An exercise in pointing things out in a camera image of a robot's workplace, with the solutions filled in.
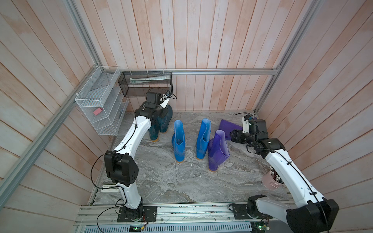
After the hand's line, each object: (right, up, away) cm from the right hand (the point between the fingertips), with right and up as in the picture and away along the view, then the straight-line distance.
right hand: (235, 132), depth 80 cm
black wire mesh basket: (-63, +34, +24) cm, 75 cm away
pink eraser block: (-79, +12, +2) cm, 80 cm away
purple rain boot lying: (+5, +2, +28) cm, 29 cm away
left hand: (-42, +15, +6) cm, 45 cm away
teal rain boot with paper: (-50, 0, +18) cm, 53 cm away
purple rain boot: (-11, -9, -7) cm, 16 cm away
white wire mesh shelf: (-73, +19, -2) cm, 75 cm away
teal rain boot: (-41, +6, +12) cm, 44 cm away
